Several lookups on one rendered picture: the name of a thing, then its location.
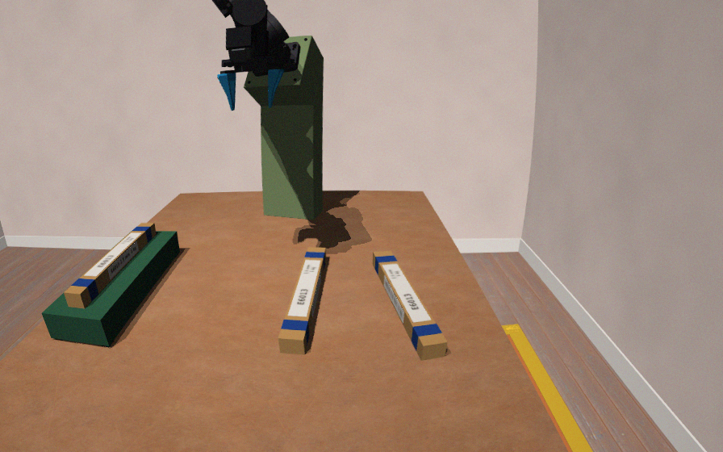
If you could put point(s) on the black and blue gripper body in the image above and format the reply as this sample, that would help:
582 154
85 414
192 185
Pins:
255 64

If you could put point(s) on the tan box with white label and blue bands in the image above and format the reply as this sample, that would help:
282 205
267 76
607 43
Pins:
296 326

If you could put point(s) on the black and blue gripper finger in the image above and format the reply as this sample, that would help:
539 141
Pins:
272 84
230 91

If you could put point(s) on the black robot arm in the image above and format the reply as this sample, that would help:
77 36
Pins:
249 16

